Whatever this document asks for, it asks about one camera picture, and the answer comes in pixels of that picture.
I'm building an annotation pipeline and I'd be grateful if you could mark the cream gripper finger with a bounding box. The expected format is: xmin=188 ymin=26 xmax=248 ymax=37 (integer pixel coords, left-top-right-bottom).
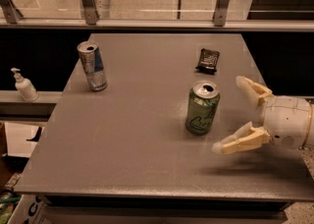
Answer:
xmin=212 ymin=122 xmax=271 ymax=154
xmin=235 ymin=76 xmax=274 ymax=107

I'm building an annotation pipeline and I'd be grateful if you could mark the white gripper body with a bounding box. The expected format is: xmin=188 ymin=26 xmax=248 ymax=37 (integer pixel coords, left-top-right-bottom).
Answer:
xmin=261 ymin=96 xmax=311 ymax=149

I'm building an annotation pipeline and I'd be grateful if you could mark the green soda can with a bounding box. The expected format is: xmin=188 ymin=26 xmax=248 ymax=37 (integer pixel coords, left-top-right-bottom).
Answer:
xmin=185 ymin=80 xmax=220 ymax=135

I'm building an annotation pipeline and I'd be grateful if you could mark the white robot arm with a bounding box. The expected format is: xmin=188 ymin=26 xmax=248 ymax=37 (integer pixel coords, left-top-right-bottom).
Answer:
xmin=212 ymin=76 xmax=314 ymax=154

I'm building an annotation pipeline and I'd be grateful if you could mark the silver blue energy drink can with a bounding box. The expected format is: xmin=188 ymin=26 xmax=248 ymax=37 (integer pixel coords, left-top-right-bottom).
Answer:
xmin=77 ymin=41 xmax=107 ymax=91

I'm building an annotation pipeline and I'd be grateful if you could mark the black snack packet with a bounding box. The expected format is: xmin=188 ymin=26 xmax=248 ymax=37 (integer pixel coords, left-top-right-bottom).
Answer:
xmin=195 ymin=48 xmax=220 ymax=75

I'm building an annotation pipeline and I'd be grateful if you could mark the white pump lotion bottle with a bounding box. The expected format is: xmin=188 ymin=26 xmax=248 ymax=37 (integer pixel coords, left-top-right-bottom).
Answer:
xmin=11 ymin=68 xmax=39 ymax=102

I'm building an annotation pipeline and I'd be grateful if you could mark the white cardboard box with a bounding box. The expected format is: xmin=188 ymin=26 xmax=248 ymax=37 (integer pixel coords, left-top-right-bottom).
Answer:
xmin=8 ymin=195 xmax=53 ymax=224

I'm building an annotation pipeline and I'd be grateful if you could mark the grey metal bracket far left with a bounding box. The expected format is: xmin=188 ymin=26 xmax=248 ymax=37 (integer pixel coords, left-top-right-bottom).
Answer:
xmin=0 ymin=0 xmax=24 ymax=24

